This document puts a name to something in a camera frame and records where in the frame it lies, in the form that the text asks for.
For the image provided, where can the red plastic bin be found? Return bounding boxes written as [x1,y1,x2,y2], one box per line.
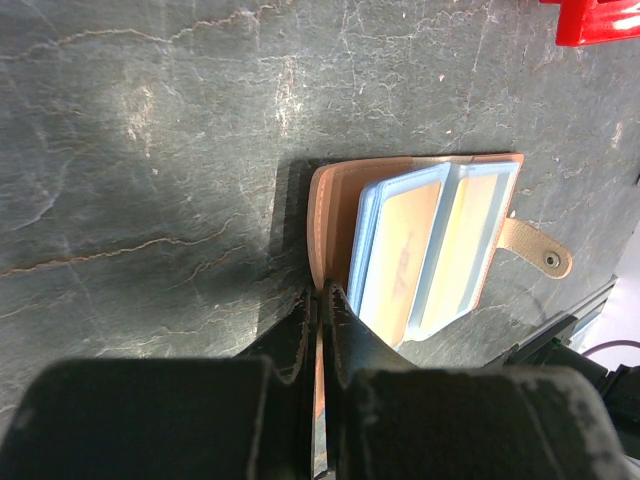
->
[541,0,640,47]

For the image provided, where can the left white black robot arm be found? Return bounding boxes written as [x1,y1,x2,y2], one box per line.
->
[1,282,639,479]

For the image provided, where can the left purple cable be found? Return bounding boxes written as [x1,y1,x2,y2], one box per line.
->
[582,339,640,357]

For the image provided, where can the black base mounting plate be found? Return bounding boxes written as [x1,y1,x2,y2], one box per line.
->
[486,275,618,367]

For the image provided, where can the yellow credit card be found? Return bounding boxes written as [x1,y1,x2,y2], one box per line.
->
[359,182,442,347]

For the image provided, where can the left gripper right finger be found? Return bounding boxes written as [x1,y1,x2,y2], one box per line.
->
[319,278,631,480]

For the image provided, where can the tan leather card holder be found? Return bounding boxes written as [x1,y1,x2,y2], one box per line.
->
[308,152,574,431]

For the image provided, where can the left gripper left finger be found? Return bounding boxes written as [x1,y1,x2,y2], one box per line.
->
[1,291,317,479]

